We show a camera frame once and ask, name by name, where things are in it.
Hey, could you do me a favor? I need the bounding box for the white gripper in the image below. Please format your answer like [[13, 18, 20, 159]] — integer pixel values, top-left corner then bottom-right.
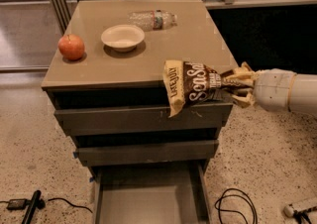
[[221, 61, 296, 112]]

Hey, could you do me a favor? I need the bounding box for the brown chip bag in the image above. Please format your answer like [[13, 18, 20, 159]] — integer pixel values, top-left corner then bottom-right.
[[162, 59, 232, 118]]

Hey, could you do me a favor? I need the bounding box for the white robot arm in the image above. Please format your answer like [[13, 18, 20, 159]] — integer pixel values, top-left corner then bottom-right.
[[221, 62, 317, 117]]

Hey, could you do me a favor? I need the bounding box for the grey middle drawer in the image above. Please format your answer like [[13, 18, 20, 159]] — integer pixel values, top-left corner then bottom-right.
[[76, 140, 219, 167]]

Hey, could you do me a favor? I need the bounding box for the grey open bottom drawer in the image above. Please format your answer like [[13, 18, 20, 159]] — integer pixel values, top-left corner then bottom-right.
[[93, 161, 211, 224]]

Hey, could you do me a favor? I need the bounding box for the grey drawer cabinet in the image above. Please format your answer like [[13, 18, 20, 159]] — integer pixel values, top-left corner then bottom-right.
[[41, 0, 244, 224]]

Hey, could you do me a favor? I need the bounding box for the grey top drawer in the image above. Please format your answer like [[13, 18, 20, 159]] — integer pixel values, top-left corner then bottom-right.
[[54, 102, 232, 136]]

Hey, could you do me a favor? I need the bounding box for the clear plastic water bottle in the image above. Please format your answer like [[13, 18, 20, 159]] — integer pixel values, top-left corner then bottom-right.
[[128, 9, 177, 32]]

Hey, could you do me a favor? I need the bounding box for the white power strip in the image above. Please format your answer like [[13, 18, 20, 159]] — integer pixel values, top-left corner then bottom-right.
[[282, 196, 317, 218]]

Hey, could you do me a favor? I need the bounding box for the white paper bowl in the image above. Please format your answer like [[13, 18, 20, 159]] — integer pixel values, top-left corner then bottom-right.
[[101, 25, 145, 53]]

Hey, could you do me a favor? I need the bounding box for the red apple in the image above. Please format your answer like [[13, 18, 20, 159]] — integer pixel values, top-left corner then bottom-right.
[[57, 34, 85, 60]]

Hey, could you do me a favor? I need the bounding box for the black bar on floor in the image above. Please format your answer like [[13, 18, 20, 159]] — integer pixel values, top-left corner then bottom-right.
[[21, 190, 46, 224]]

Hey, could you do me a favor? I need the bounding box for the black power adapter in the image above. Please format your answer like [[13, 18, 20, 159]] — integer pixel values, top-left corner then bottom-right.
[[7, 199, 29, 210]]

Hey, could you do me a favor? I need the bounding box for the black looped floor cable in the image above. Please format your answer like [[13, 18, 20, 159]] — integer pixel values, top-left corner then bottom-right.
[[214, 187, 259, 224]]

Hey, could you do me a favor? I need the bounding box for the black thin floor cable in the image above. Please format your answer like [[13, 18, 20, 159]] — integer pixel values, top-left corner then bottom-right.
[[47, 197, 93, 215]]

